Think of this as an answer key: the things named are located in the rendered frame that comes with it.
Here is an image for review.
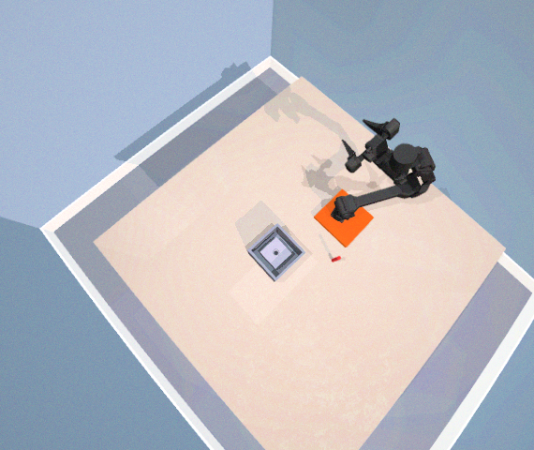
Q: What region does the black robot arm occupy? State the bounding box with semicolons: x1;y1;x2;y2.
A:
331;134;436;223

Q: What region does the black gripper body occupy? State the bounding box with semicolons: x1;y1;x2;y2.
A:
345;118;400;173

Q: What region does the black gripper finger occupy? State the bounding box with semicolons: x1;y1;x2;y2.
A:
341;139;356;160
362;119;389;135

